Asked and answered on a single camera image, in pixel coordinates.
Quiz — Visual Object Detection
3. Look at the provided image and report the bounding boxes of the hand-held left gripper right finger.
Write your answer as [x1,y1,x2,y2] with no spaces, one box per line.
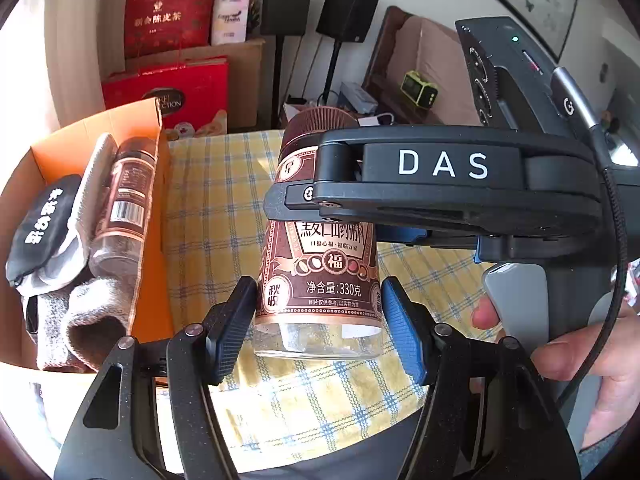
[381,276,583,480]

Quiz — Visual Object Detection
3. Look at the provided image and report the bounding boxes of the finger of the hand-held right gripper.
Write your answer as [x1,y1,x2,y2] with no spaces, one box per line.
[263,179,431,248]

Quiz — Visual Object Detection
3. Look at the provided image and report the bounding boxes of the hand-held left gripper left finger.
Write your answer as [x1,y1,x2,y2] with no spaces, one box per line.
[52,276,258,480]

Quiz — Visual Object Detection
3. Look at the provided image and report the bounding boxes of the brown labelled jar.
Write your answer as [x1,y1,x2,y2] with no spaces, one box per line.
[89,136,161,293]
[254,105,383,361]

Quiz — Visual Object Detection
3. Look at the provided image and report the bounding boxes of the orange cardboard box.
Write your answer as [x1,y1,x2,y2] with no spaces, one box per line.
[0,97,176,386]

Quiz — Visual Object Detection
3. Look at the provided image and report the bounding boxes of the grey white mesh cloth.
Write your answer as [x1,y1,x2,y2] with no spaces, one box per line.
[12,132,118,297]

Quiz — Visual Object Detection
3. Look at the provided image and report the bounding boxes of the black printed eye mask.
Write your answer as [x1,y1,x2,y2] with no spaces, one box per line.
[5,174,83,288]

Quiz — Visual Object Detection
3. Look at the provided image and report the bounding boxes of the person's right hand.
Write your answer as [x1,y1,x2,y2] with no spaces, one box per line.
[472,294,640,453]

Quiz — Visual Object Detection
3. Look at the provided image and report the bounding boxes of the yellow plaid blanket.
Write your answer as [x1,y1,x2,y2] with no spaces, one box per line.
[155,129,501,476]

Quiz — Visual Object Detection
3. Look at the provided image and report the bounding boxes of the white grey box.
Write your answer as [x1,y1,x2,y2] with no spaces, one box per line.
[340,81,378,115]

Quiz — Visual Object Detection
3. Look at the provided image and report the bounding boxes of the large brown cardboard box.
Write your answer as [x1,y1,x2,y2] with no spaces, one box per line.
[125,37,266,131]

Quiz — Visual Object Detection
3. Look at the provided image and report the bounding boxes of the red chocolate gift bag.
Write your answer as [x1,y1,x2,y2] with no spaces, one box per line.
[101,57,230,138]

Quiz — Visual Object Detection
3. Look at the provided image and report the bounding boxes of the green alarm clock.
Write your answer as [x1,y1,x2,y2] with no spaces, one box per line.
[401,71,440,108]

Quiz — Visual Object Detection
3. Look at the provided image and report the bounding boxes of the white tissue pack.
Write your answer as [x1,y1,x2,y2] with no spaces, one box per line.
[211,0,251,46]

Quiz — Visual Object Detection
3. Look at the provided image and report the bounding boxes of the black speaker on stand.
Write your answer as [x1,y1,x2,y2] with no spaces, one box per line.
[260,0,316,131]
[316,0,381,106]

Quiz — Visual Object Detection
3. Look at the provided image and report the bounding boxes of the dark floral bag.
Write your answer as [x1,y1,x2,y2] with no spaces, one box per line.
[220,0,263,41]

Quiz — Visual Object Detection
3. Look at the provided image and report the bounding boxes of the red gift bag gold characters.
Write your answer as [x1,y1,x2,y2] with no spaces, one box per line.
[124,0,221,60]

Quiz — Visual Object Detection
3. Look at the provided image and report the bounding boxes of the white sheer curtain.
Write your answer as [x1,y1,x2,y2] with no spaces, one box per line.
[0,0,68,171]

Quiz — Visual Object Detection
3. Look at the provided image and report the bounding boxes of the open box of cables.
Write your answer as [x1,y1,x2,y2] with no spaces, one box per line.
[281,100,326,133]

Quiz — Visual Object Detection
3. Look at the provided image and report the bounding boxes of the black braided cable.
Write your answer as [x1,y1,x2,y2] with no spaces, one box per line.
[550,67,630,406]

